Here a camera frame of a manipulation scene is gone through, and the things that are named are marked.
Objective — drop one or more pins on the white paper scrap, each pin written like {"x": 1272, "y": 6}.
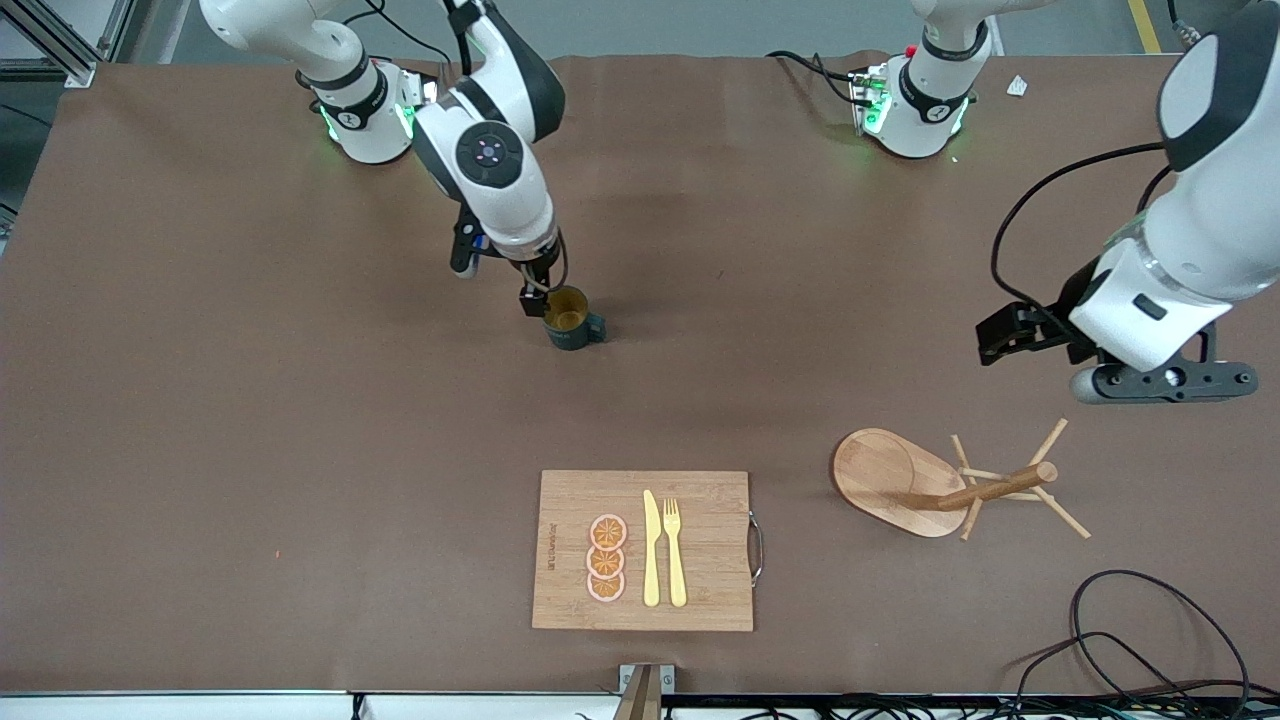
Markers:
{"x": 1017, "y": 86}

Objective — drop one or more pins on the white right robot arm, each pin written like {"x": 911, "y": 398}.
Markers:
{"x": 490, "y": 160}

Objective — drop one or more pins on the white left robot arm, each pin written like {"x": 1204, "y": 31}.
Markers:
{"x": 1225, "y": 210}

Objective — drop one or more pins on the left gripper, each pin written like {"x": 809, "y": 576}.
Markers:
{"x": 1066, "y": 310}

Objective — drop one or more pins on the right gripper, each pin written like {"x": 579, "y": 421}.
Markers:
{"x": 538, "y": 273}

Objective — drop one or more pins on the wooden mug tree stand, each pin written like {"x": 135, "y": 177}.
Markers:
{"x": 880, "y": 480}

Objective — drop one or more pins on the aluminium frame profile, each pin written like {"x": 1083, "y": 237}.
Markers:
{"x": 60, "y": 40}

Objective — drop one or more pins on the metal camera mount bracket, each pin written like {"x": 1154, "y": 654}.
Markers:
{"x": 645, "y": 690}

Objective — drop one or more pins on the dark teal ribbed cup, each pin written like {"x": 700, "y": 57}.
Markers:
{"x": 572, "y": 322}

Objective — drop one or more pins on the yellow plastic knife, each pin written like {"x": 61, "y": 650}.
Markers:
{"x": 651, "y": 560}

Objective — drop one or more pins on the yellow plastic fork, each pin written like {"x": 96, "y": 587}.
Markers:
{"x": 676, "y": 565}

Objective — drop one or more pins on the orange slice toy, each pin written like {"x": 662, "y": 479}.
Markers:
{"x": 605, "y": 589}
{"x": 608, "y": 531}
{"x": 605, "y": 563}

